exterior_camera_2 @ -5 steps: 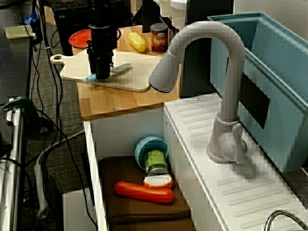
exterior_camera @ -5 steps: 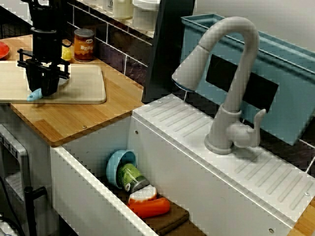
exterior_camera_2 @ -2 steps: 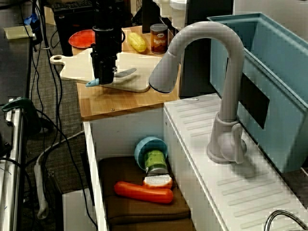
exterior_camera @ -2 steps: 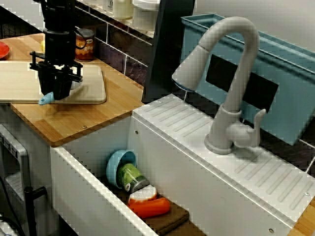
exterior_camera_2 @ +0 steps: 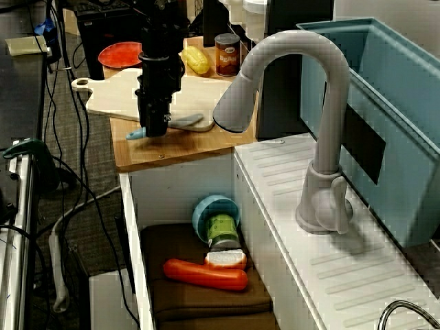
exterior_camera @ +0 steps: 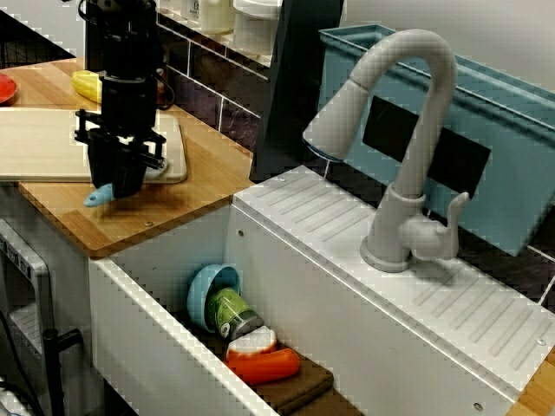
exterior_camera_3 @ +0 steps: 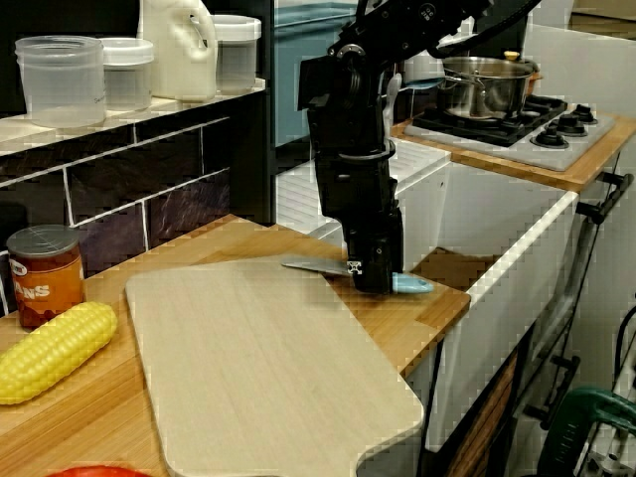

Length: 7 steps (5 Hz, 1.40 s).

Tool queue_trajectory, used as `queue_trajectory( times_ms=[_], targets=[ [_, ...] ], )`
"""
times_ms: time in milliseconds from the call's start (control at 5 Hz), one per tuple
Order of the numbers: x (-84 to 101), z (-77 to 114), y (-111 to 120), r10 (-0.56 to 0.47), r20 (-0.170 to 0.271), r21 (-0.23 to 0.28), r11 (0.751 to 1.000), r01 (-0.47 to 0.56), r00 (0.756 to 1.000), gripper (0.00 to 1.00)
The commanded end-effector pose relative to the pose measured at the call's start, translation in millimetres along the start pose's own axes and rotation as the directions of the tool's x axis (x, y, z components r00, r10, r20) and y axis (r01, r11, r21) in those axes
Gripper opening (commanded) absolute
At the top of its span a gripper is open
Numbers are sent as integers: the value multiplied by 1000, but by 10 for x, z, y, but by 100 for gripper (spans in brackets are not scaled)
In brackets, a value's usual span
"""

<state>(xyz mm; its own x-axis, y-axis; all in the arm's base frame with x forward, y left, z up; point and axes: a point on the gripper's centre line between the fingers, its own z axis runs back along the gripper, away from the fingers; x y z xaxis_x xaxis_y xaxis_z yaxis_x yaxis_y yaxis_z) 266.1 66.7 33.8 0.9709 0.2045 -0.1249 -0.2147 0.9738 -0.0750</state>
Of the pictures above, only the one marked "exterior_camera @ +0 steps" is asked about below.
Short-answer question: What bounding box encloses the grey toy faucet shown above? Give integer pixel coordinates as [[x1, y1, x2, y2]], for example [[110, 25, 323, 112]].
[[302, 29, 473, 274]]

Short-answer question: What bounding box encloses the black upright panel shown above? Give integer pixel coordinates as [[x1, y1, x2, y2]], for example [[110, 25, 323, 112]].
[[250, 0, 347, 183]]

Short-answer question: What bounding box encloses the brown cloth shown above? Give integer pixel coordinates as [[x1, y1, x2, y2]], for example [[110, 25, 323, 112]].
[[255, 353, 365, 416]]

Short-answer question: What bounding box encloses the white and orange toy slice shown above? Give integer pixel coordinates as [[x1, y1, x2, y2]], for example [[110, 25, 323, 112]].
[[225, 327, 278, 361]]

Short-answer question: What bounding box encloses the green toy can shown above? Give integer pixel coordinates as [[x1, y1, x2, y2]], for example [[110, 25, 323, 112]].
[[206, 288, 264, 341]]

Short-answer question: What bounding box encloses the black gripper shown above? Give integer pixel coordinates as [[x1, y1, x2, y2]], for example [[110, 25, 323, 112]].
[[73, 76, 169, 201]]

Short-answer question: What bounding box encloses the black cabinet handle bar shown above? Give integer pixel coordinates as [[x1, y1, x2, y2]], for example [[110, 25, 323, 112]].
[[42, 328, 84, 416]]

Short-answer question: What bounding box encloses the yellow toy corn cob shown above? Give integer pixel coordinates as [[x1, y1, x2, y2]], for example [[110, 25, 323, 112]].
[[71, 70, 105, 103]]

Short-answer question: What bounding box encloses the black cable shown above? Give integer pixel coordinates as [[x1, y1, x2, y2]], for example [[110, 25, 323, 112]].
[[0, 309, 42, 416]]

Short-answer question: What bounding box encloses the light wooden cutting board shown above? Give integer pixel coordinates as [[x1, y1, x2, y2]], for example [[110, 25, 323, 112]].
[[0, 106, 188, 184]]

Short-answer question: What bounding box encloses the large clear lidded container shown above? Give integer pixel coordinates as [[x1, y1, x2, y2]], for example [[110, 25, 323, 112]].
[[232, 0, 283, 55]]

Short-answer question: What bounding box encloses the light blue bowl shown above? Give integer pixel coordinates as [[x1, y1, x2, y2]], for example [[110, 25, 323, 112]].
[[186, 263, 242, 334]]

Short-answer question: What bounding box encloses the orange toy carrot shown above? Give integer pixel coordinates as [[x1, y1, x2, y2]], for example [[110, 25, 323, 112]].
[[225, 348, 301, 387]]

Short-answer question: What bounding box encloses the grey toy appliance front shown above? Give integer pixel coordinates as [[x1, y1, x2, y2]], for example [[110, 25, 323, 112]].
[[0, 218, 56, 391]]

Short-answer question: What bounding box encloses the red plate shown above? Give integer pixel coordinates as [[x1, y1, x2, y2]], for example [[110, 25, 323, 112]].
[[0, 73, 19, 106]]

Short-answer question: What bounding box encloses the white toy sink unit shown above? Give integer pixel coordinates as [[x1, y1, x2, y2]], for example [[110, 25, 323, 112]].
[[88, 164, 555, 416]]

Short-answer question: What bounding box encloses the black wire mesh panel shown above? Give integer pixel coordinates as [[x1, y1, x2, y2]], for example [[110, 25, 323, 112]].
[[0, 8, 77, 70]]

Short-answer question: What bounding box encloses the small clear lidded container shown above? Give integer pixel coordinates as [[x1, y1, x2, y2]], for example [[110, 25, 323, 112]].
[[180, 0, 203, 21]]

